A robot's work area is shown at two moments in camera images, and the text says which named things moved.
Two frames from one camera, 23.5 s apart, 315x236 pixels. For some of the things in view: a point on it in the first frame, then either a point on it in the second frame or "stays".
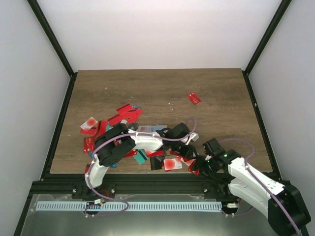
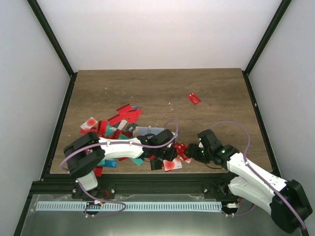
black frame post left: x=52 y=36 stays
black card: x=156 y=162 stays
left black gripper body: x=185 y=153 → x=168 y=156
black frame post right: x=280 y=11 stays
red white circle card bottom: x=172 y=163 stays
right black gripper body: x=208 y=167 → x=199 y=156
